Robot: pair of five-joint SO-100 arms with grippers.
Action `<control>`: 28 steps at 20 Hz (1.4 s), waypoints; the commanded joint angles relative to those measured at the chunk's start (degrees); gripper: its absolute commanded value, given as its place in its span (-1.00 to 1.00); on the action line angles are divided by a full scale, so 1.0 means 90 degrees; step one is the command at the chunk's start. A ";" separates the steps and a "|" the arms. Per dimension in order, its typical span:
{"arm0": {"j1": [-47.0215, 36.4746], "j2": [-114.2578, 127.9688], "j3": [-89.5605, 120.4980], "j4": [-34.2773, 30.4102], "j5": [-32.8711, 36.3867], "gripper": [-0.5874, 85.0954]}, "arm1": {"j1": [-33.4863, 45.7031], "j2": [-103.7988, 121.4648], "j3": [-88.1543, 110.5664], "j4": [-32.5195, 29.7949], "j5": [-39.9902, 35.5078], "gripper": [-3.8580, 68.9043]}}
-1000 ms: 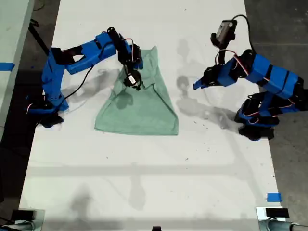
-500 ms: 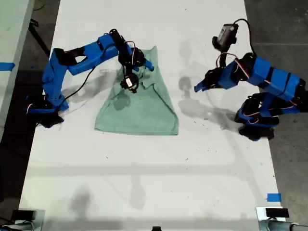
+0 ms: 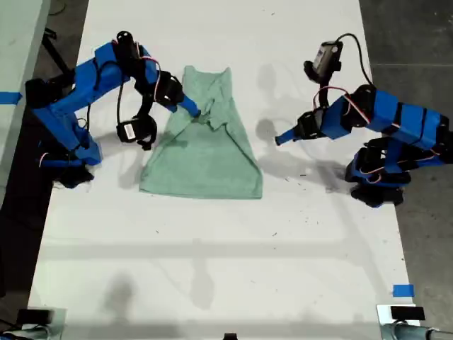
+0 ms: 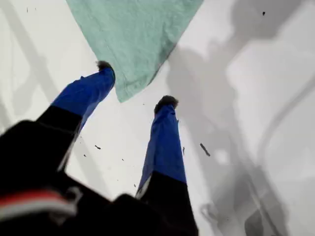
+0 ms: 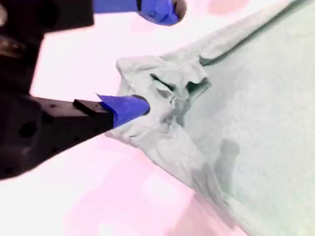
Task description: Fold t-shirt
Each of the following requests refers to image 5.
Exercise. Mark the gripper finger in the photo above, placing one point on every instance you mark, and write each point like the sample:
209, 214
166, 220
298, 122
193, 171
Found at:
157, 11
123, 108

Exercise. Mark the pale green T-shirt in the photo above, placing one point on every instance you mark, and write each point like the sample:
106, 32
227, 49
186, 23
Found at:
246, 123

